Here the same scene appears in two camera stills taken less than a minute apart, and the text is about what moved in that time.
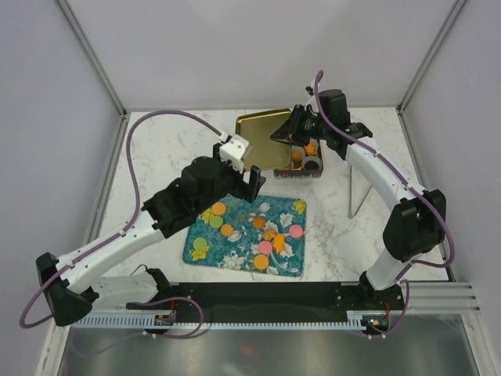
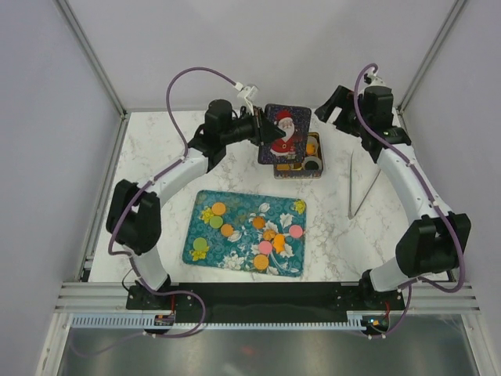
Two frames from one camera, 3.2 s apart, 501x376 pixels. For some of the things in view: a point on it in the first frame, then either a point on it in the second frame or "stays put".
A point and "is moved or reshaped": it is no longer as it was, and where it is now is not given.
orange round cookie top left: x=218 y=208 stays put
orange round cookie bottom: x=261 y=262 stays put
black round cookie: x=311 y=165 stays put
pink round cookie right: x=295 y=231 stays put
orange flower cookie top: x=310 y=149 stays put
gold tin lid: x=266 y=152 is moved or reshaped
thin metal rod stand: x=351 y=216 stays put
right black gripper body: x=304 y=125 -> x=350 y=118
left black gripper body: x=231 y=182 -> x=249 y=128
